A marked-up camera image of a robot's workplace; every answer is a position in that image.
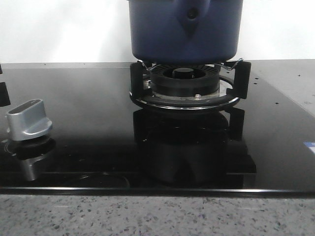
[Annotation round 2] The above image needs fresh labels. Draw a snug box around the black gas burner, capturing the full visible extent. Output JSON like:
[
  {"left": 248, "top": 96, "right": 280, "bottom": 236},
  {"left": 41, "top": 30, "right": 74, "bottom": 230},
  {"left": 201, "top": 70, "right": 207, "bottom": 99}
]
[{"left": 150, "top": 65, "right": 220, "bottom": 97}]

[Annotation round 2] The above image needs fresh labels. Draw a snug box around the black glass cooktop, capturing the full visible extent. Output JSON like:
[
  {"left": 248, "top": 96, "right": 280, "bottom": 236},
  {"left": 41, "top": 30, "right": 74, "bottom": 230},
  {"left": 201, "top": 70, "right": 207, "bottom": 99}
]
[{"left": 0, "top": 61, "right": 315, "bottom": 198}]

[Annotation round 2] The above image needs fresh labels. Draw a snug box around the dark blue saucepan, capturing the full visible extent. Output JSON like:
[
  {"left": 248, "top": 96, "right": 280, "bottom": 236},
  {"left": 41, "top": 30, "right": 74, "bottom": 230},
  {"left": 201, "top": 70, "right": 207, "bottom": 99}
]
[{"left": 128, "top": 0, "right": 243, "bottom": 65}]

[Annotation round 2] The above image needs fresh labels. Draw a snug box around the black pan support grate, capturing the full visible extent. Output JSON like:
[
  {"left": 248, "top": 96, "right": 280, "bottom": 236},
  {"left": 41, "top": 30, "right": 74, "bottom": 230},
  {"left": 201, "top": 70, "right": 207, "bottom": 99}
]
[{"left": 130, "top": 59, "right": 251, "bottom": 112}]

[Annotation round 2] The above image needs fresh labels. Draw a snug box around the silver stove knob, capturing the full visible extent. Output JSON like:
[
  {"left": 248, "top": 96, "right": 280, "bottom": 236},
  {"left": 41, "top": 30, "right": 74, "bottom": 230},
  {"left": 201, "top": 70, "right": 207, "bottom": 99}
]
[{"left": 6, "top": 99, "right": 53, "bottom": 141}]

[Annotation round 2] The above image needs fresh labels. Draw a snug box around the black left burner grate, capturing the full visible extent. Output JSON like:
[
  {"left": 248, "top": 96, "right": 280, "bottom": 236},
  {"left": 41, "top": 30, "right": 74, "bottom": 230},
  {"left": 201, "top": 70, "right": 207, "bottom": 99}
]
[{"left": 0, "top": 62, "right": 11, "bottom": 108}]

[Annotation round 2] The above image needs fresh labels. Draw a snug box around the blue cooktop sticker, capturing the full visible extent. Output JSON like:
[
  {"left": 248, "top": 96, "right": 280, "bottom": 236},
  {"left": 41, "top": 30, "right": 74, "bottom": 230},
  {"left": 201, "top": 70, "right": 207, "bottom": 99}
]
[{"left": 304, "top": 142, "right": 315, "bottom": 154}]

